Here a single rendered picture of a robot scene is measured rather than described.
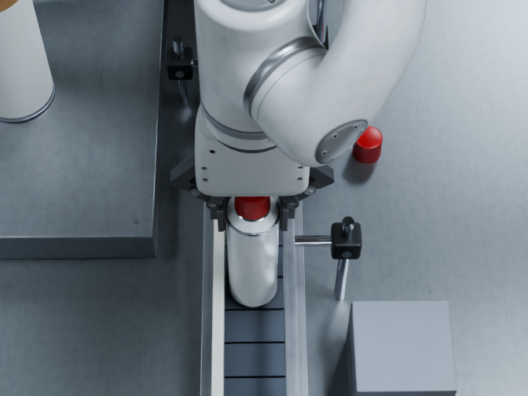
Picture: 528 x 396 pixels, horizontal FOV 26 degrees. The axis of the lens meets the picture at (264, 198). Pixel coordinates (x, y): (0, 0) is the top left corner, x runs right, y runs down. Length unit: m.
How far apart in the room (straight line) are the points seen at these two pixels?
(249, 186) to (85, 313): 0.34
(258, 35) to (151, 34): 0.62
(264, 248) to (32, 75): 0.37
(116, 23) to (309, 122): 0.67
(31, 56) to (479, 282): 0.56
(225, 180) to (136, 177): 0.32
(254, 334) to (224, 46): 0.45
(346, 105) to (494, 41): 0.72
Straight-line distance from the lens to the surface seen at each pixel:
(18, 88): 1.32
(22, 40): 1.27
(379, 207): 1.34
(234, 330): 1.21
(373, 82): 0.80
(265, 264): 1.13
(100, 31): 1.44
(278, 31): 0.82
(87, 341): 1.27
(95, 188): 1.30
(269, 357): 1.19
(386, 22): 0.79
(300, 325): 1.21
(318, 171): 1.02
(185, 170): 1.02
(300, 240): 1.16
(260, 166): 0.98
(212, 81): 0.87
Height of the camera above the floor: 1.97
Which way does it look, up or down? 58 degrees down
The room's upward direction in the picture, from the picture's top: straight up
